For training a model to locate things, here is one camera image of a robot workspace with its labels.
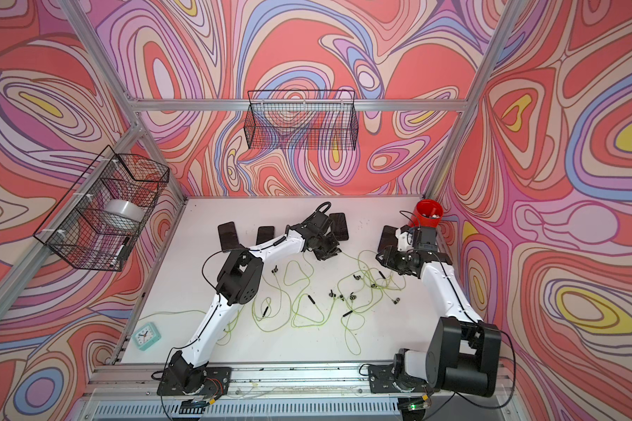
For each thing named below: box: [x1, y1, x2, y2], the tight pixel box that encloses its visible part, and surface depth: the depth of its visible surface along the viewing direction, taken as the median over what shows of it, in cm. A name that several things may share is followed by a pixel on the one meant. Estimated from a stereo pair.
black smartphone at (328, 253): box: [316, 246, 343, 261], surface depth 93 cm
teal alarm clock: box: [131, 321, 162, 351], surface depth 82 cm
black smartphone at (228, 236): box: [217, 221, 241, 252], surface depth 108 cm
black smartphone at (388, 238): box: [377, 224, 399, 252], surface depth 109 cm
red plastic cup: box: [408, 199, 444, 228], surface depth 102 cm
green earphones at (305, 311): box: [283, 251, 344, 329], surface depth 90 cm
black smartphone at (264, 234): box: [255, 226, 275, 246], surface depth 110 cm
